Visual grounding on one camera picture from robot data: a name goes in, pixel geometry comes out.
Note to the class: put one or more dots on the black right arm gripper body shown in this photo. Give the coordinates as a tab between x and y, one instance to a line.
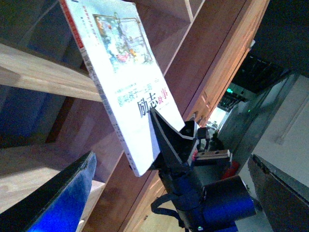
183	201

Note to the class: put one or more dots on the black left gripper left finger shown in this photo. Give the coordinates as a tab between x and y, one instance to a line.
56	206

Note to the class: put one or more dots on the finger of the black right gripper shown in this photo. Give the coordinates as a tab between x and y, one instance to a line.
187	146
167	138

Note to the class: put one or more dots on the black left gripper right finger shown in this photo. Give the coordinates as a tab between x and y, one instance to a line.
285	200

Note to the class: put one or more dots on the white illustrated paperback book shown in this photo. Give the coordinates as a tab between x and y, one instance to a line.
119	59

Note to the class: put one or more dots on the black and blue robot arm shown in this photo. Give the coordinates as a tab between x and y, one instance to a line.
225	201

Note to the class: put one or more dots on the right wooden shelf unit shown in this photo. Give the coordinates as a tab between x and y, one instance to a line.
200	45

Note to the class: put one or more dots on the wooden shelf unit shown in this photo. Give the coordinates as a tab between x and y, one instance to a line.
200	45
78	125

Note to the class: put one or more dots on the left wooden shelf unit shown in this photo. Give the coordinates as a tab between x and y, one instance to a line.
78	125

